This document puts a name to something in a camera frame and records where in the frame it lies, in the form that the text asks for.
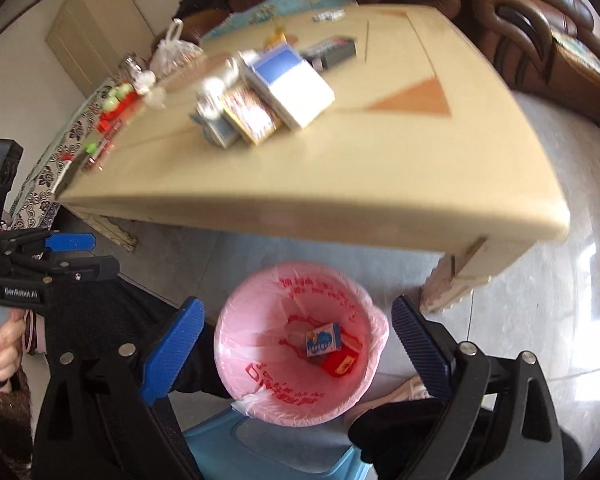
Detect yellow and red carton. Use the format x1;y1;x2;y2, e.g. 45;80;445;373
221;82;284;147

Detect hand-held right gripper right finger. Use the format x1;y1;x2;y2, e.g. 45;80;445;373
391;294;566;480

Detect brown leather sofa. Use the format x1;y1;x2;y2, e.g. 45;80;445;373
172;0;600;139

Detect white and blue box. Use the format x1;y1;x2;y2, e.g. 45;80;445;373
237;42;337;132

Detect beige table leg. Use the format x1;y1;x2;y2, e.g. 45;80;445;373
80;212;139;254
420;237;494;314

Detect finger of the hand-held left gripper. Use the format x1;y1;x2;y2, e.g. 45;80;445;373
11;255;121;284
2;230;99;257

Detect blue patterned cushion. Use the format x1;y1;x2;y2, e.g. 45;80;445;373
200;0;357;44

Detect patterned seat pad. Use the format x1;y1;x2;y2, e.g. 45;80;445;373
550;27;600;86

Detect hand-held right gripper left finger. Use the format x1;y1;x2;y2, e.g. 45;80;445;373
32;296;206;480

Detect person's left forearm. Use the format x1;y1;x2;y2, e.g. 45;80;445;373
0;357;37;480

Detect dark flat box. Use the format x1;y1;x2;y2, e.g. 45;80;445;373
300;35;358;72

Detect blue plastic stool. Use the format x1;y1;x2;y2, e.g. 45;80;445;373
182;407;374;480

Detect small blue orange box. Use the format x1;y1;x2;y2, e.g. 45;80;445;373
305;323;343;359

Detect person's foot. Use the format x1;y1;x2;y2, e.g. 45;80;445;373
380;377;434;404

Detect red bracelet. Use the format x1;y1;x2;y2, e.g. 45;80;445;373
22;309;39;357

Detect red and green toy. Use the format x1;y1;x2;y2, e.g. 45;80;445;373
97;82;136;134

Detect trash bin with pink bag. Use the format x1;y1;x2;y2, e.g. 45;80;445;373
213;261;391;427

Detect crumpled white tissue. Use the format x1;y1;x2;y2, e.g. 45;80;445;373
132;71;169;110
196;50;261;116

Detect red packet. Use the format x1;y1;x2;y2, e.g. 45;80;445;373
321;335;364;377

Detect red and green pens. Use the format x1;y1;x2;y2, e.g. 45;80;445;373
82;139;116;171

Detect glass jar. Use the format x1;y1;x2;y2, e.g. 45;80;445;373
121;52;146;79

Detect yellow candy wrapper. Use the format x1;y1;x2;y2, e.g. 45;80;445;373
264;27;289;51

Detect beige cabinet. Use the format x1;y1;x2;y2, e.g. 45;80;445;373
45;0;156;99

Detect floral patterned cloth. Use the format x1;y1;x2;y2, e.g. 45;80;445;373
7;77;126;234

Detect clear plastic bag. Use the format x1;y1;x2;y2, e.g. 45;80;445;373
150;18;204;79

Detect person's left hand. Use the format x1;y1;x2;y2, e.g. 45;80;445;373
0;307;29;392

